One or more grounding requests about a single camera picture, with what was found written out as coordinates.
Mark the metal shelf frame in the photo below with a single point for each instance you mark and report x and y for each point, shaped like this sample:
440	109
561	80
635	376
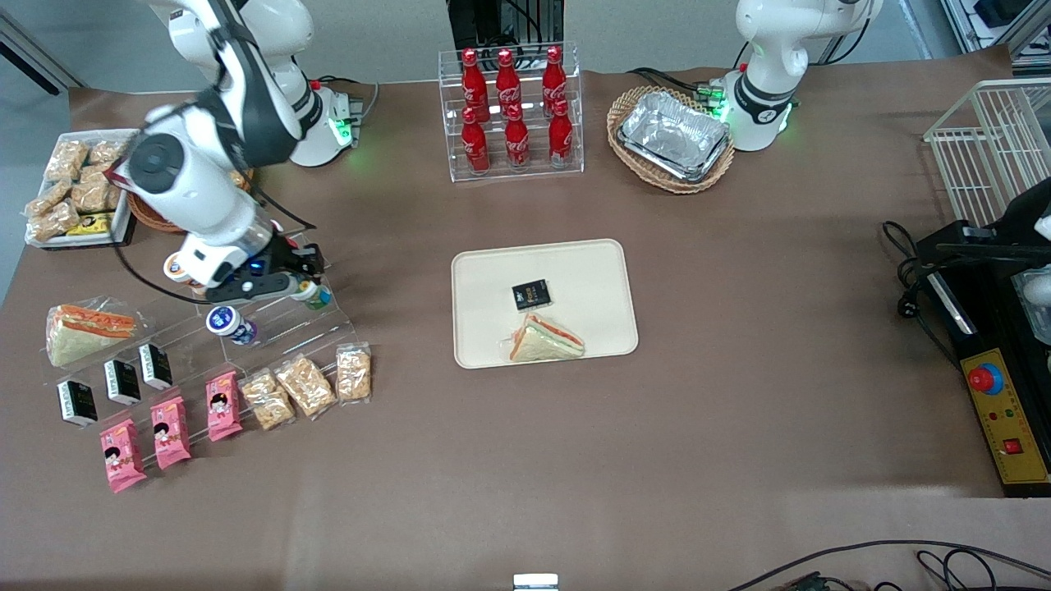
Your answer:
985	25

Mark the wrapped triangle sandwich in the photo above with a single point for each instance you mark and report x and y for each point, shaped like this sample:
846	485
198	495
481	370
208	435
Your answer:
546	343
82	336

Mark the clear acrylic stepped stand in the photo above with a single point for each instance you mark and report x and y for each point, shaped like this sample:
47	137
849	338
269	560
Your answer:
287	332
176	345

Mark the blue gum bottle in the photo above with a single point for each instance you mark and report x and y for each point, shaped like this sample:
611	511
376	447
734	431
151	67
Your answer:
230	323

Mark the red emergency stop button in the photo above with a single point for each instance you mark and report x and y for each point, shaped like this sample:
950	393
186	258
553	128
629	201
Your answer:
984	379

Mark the small black white box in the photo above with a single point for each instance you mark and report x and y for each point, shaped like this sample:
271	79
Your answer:
122	382
155	366
77	403

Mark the green gum bottle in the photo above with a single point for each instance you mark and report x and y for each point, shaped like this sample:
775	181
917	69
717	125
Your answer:
316	297

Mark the stacked aluminium foil trays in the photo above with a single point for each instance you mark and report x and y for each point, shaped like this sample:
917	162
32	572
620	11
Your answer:
673	135

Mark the orange gum bottle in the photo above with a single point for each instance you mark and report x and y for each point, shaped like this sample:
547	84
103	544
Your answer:
176	267

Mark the black yellow control box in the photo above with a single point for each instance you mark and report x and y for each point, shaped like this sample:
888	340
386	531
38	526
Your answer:
1006	427

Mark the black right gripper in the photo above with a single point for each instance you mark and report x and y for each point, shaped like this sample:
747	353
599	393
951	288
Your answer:
283	254

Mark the white rectangular snack tray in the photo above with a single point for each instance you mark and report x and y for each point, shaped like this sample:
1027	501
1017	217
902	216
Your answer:
127	222

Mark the clear puffed snack bag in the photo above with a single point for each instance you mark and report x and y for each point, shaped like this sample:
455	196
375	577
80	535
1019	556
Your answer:
94	193
107	152
67	160
56	222
47	199

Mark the red cola bottle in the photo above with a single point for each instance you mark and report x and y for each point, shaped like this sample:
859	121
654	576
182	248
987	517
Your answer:
516	141
507	78
554	74
474	78
475	148
561	138

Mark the pink snack packet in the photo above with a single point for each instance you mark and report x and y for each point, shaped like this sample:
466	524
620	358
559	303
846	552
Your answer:
122	456
223	406
171	432

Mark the clear cracker packet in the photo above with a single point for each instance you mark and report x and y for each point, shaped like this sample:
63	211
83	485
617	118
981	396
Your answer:
354	373
267	400
305	386

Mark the yellow snack packet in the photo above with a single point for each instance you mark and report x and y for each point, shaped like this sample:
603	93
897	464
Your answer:
90	224

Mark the black device housing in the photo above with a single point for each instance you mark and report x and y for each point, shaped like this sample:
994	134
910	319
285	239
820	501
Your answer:
1018	226

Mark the brown wicker basket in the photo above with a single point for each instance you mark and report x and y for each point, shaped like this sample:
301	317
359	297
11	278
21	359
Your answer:
152	217

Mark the light wicker basket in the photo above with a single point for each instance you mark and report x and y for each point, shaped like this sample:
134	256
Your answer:
624	156

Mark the clear acrylic bottle rack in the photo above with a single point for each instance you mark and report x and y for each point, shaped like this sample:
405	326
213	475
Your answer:
450	123

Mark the beige plastic tray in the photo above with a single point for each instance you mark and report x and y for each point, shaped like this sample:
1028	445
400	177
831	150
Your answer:
591	279

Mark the black equipment rack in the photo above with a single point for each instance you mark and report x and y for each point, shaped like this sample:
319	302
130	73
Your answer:
501	20

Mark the small white device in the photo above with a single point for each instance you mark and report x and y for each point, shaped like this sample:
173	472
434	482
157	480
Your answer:
535	583

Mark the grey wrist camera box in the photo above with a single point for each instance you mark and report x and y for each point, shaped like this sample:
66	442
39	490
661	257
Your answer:
246	291

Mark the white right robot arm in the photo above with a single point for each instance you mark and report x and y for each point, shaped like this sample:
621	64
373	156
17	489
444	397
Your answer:
205	164

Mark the small black snack packet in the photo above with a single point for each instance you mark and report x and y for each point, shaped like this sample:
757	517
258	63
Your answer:
531	295

